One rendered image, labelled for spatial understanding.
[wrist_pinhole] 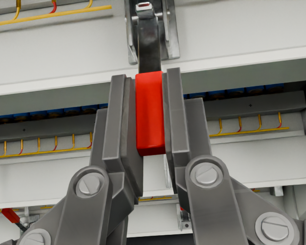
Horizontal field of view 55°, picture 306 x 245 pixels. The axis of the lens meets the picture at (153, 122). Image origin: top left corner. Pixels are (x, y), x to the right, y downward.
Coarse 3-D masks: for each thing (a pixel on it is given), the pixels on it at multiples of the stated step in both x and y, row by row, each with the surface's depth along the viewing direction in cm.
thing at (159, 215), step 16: (256, 192) 47; (272, 192) 46; (288, 192) 44; (16, 208) 52; (32, 208) 52; (48, 208) 51; (144, 208) 49; (160, 208) 49; (176, 208) 49; (288, 208) 45; (0, 224) 52; (16, 224) 47; (32, 224) 49; (128, 224) 49; (144, 224) 49; (160, 224) 49; (176, 224) 48; (0, 240) 51
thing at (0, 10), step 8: (0, 0) 17; (8, 0) 17; (24, 0) 17; (32, 0) 17; (40, 0) 17; (48, 0) 17; (56, 0) 17; (64, 0) 17; (72, 0) 17; (80, 0) 17; (0, 8) 17; (8, 8) 17; (16, 8) 17; (24, 8) 17; (32, 8) 17
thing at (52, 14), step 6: (18, 0) 16; (54, 0) 16; (90, 0) 16; (18, 6) 16; (54, 6) 16; (90, 6) 16; (102, 6) 16; (108, 6) 16; (18, 12) 16; (60, 12) 16; (66, 12) 16; (72, 12) 16; (78, 12) 16; (84, 12) 16; (18, 18) 16; (24, 18) 16; (30, 18) 16; (36, 18) 16; (0, 24) 17
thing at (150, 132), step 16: (144, 16) 14; (144, 32) 14; (144, 48) 13; (144, 64) 13; (160, 64) 13; (144, 80) 12; (160, 80) 12; (144, 96) 12; (160, 96) 12; (144, 112) 11; (160, 112) 11; (144, 128) 11; (160, 128) 11; (144, 144) 11; (160, 144) 11
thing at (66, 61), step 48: (96, 0) 17; (192, 0) 16; (240, 0) 16; (288, 0) 16; (0, 48) 17; (48, 48) 17; (96, 48) 17; (192, 48) 16; (240, 48) 16; (288, 48) 15; (0, 96) 17; (48, 96) 18; (96, 96) 19
